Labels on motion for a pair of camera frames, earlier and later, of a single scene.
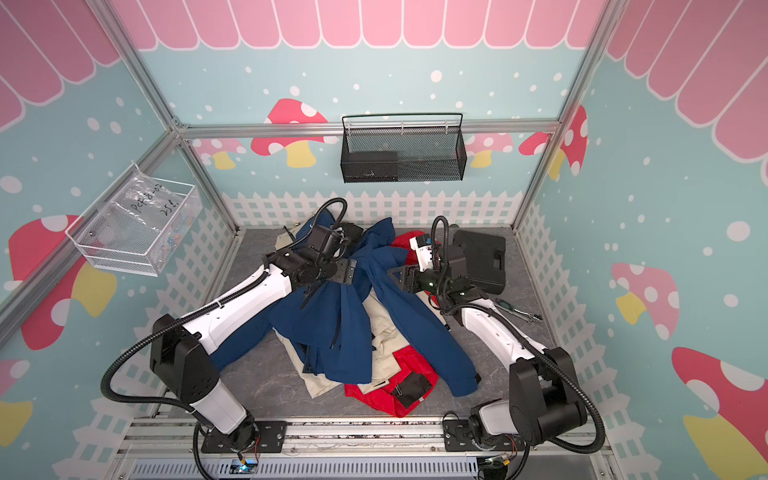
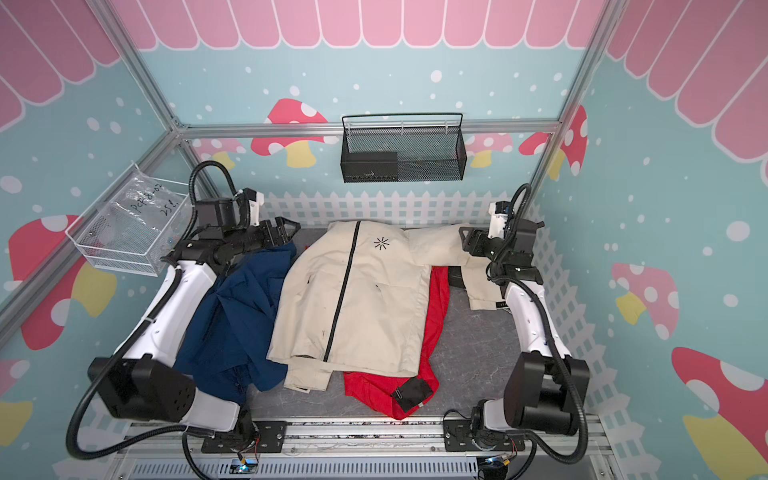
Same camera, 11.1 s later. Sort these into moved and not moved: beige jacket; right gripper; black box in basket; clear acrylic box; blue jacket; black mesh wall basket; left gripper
Moved: right gripper; left gripper; beige jacket; blue jacket
Not moved: black mesh wall basket; clear acrylic box; black box in basket
